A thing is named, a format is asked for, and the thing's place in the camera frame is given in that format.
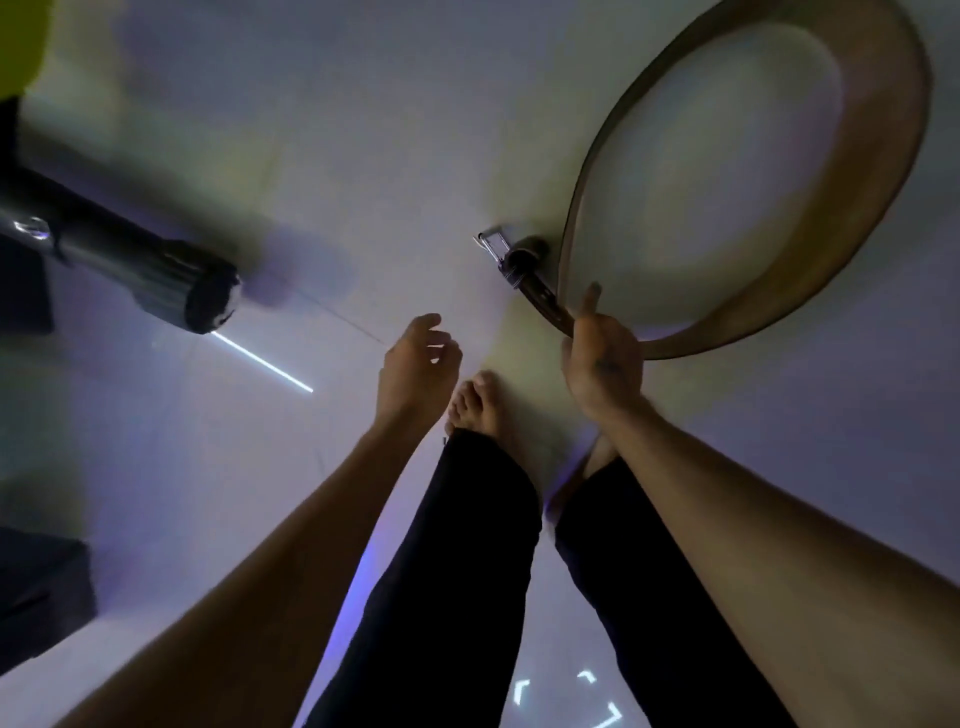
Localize person's right hand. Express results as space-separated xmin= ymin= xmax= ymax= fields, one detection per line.
xmin=561 ymin=282 xmax=655 ymax=431

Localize person's left hand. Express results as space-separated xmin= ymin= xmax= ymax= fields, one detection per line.
xmin=374 ymin=313 xmax=463 ymax=434

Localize brown leather belt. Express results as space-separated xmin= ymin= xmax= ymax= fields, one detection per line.
xmin=474 ymin=0 xmax=933 ymax=363

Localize person's left forearm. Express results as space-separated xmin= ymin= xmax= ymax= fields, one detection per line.
xmin=56 ymin=416 xmax=445 ymax=728

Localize person's right forearm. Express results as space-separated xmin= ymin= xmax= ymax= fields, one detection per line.
xmin=596 ymin=396 xmax=960 ymax=728

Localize person's left foot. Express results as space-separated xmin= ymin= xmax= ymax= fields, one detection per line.
xmin=445 ymin=370 xmax=520 ymax=445

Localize black trousers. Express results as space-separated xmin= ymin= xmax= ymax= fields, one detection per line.
xmin=303 ymin=431 xmax=798 ymax=728

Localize black cylindrical pole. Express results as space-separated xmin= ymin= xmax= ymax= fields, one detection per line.
xmin=0 ymin=161 xmax=243 ymax=336

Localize dark box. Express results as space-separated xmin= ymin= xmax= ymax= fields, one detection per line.
xmin=0 ymin=525 xmax=99 ymax=676

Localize yellow-green object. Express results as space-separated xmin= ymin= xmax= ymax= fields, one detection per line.
xmin=0 ymin=0 xmax=56 ymax=99

